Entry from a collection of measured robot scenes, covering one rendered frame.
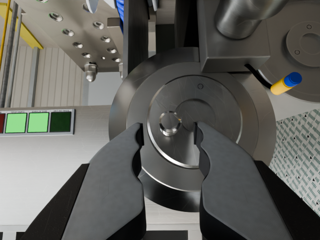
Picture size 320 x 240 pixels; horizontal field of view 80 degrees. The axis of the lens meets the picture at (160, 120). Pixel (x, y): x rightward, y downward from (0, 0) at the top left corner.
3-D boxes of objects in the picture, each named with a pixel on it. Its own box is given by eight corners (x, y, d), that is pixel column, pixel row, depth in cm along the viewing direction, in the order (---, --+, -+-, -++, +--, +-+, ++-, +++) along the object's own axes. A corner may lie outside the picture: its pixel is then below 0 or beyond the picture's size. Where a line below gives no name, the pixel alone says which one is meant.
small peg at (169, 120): (184, 127, 12) (163, 135, 12) (180, 133, 15) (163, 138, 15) (176, 107, 12) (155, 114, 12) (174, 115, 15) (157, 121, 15)
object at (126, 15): (129, -75, 22) (127, 79, 18) (148, 43, 45) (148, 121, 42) (125, -75, 22) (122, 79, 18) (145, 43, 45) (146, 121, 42)
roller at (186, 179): (251, 58, 18) (266, 191, 15) (201, 115, 43) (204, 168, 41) (126, 63, 18) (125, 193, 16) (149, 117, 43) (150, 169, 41)
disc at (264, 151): (266, 43, 18) (288, 211, 15) (264, 46, 19) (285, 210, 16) (110, 48, 18) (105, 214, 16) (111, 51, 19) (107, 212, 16)
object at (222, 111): (259, 149, 14) (164, 182, 14) (248, 150, 16) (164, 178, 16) (221, 61, 16) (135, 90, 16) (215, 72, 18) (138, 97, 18)
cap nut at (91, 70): (95, 63, 52) (95, 79, 51) (100, 69, 55) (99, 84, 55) (82, 64, 52) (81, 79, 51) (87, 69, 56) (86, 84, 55)
